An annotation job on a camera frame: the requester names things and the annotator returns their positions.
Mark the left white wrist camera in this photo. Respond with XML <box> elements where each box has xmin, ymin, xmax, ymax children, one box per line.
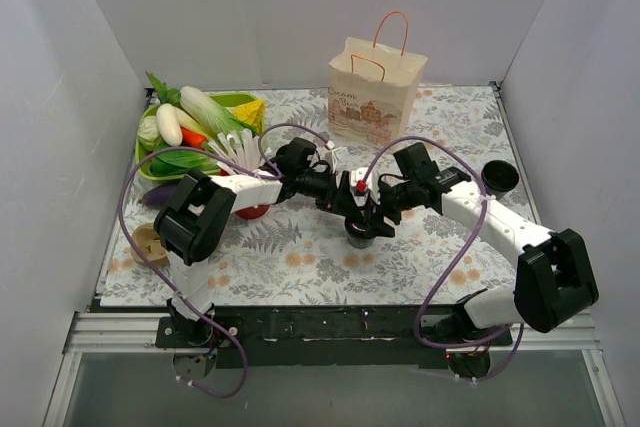
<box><xmin>324</xmin><ymin>146</ymin><xmax>349</xmax><ymax>172</ymax></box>

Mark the white toy radish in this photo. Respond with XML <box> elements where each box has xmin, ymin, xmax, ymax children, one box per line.
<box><xmin>156</xmin><ymin>103</ymin><xmax>183</xmax><ymax>147</ymax></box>

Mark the stack of dark plastic cups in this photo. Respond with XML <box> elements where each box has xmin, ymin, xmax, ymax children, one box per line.
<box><xmin>481</xmin><ymin>160</ymin><xmax>520</xmax><ymax>200</ymax></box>

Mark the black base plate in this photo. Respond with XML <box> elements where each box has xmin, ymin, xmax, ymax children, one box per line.
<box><xmin>154</xmin><ymin>304</ymin><xmax>513</xmax><ymax>371</ymax></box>

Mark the green vegetable basket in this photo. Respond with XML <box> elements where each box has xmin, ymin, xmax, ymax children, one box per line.
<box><xmin>135</xmin><ymin>92</ymin><xmax>265</xmax><ymax>182</ymax></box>

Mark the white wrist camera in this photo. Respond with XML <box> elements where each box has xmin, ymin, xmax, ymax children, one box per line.
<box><xmin>349</xmin><ymin>167</ymin><xmax>371</xmax><ymax>207</ymax></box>
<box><xmin>324</xmin><ymin>146</ymin><xmax>349</xmax><ymax>172</ymax></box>

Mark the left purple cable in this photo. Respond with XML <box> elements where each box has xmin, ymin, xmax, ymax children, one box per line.
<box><xmin>118</xmin><ymin>123</ymin><xmax>336</xmax><ymax>400</ymax></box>

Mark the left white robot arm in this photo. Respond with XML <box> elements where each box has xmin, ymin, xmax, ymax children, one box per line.
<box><xmin>154</xmin><ymin>138</ymin><xmax>368</xmax><ymax>347</ymax></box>

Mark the yellow toy leaf vegetable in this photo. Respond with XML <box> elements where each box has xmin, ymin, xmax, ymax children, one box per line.
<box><xmin>231</xmin><ymin>99</ymin><xmax>266</xmax><ymax>133</ymax></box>

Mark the paper takeout bag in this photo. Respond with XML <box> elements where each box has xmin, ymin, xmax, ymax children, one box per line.
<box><xmin>328</xmin><ymin>25</ymin><xmax>428</xmax><ymax>147</ymax></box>

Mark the toy napa cabbage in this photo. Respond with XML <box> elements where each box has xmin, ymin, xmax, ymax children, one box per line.
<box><xmin>180</xmin><ymin>86</ymin><xmax>251</xmax><ymax>137</ymax></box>

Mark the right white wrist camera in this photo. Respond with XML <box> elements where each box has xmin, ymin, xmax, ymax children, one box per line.
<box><xmin>349</xmin><ymin>167</ymin><xmax>371</xmax><ymax>207</ymax></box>

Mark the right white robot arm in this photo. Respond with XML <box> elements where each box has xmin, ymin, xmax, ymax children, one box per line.
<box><xmin>354</xmin><ymin>143</ymin><xmax>599</xmax><ymax>345</ymax></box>

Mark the green toy cabbage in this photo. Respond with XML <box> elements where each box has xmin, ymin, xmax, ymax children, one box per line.
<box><xmin>137</xmin><ymin>115</ymin><xmax>162</xmax><ymax>152</ymax></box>

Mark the aluminium rail frame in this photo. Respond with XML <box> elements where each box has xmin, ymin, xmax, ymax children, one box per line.
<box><xmin>44</xmin><ymin>312</ymin><xmax>625</xmax><ymax>426</ymax></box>

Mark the red straw holder cup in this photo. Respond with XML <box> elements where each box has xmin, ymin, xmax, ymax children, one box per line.
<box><xmin>235</xmin><ymin>205</ymin><xmax>269</xmax><ymax>220</ymax></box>

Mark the black cup lid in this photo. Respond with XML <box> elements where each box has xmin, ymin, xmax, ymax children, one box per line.
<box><xmin>344</xmin><ymin>218</ymin><xmax>378</xmax><ymax>239</ymax></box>

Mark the brown cardboard cup carrier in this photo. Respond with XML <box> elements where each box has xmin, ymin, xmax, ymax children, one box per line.
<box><xmin>132</xmin><ymin>223</ymin><xmax>169</xmax><ymax>268</ymax></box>

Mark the purple toy eggplant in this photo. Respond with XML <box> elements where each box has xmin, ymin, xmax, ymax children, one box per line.
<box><xmin>140</xmin><ymin>183</ymin><xmax>178</xmax><ymax>209</ymax></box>

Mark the floral table mat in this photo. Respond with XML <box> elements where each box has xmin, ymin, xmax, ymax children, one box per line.
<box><xmin>98</xmin><ymin>85</ymin><xmax>516</xmax><ymax>308</ymax></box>

